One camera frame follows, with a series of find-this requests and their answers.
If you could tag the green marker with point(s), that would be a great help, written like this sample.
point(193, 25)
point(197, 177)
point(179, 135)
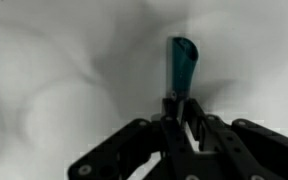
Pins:
point(182, 66)

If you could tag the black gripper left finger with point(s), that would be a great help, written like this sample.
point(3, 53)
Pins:
point(130, 146)

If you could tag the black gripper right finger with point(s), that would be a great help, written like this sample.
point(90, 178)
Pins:
point(250, 150)

